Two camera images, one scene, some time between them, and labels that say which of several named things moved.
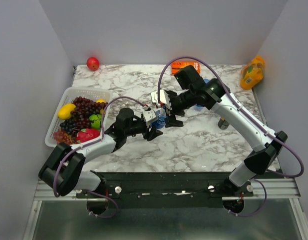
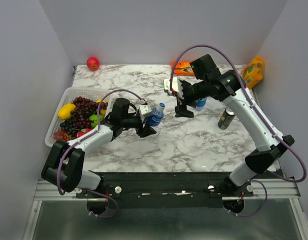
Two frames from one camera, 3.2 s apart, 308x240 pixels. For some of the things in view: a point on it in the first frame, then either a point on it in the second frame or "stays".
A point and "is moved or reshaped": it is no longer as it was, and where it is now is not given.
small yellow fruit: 101,100 stays
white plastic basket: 69,95 stays
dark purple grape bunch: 85,108 stays
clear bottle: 160,123 is moved or reshaped
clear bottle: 199,106 stays
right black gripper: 170,120 → 180,110
